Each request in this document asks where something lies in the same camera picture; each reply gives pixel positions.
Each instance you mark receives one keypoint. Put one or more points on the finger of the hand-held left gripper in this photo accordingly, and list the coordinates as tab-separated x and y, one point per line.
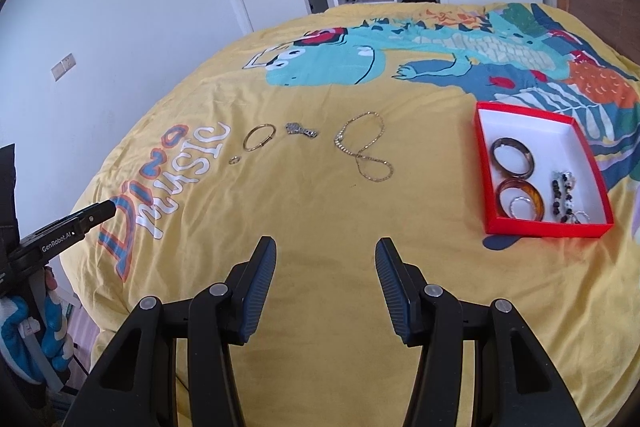
97	216

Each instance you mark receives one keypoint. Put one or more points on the thin gold bangle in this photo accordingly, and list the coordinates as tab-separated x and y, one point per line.
246	145

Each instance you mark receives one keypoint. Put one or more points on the silver hoop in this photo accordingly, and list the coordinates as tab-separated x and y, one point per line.
512	207
585	213

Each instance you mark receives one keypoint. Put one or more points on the wall light switch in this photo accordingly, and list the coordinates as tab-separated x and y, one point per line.
63	67

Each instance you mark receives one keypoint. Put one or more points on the red jewelry box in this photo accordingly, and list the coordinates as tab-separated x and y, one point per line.
545	229

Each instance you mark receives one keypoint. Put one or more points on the yellow dinosaur print blanket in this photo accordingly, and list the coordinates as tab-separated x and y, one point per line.
310	207

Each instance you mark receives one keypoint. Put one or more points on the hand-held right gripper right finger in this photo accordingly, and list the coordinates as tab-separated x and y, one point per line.
392	297

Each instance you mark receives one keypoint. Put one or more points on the silver watch piece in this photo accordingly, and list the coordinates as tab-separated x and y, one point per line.
292	128

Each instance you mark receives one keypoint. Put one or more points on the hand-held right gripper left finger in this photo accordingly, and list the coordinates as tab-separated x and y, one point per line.
257	297

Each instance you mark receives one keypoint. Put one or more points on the dark brown bangle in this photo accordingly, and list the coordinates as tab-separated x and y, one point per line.
510	140

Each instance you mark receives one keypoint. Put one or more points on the amber bangle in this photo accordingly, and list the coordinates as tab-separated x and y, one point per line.
537	199

